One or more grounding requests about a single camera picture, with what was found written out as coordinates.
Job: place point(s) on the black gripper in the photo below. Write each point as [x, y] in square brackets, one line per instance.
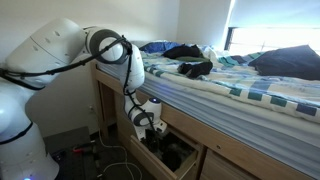
[152, 139]

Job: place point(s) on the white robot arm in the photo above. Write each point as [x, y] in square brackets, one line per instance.
[52, 56]

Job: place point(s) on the black socks in drawer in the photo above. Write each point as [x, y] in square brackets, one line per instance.
[173, 151]

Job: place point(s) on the open wooden drawer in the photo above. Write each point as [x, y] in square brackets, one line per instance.
[147, 158]

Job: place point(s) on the closed wooden drawer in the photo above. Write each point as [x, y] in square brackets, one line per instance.
[216, 167]

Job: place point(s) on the black socks on bed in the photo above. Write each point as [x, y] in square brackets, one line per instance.
[194, 70]

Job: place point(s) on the blue cloth on bed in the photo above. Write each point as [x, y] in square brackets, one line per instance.
[155, 47]

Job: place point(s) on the black clothing on bed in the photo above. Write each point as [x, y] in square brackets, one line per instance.
[182, 51]

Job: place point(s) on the red black tool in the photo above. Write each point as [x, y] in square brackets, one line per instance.
[83, 148]

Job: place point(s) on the checkered white green blanket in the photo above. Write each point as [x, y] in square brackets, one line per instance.
[294, 97]

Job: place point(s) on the white window blind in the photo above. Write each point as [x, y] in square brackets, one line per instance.
[275, 13]

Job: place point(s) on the dark navy pillow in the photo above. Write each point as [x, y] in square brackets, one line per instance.
[299, 62]

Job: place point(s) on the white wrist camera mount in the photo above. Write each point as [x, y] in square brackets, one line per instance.
[141, 130]

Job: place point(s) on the wooden bed frame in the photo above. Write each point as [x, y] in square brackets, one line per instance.
[263, 166]

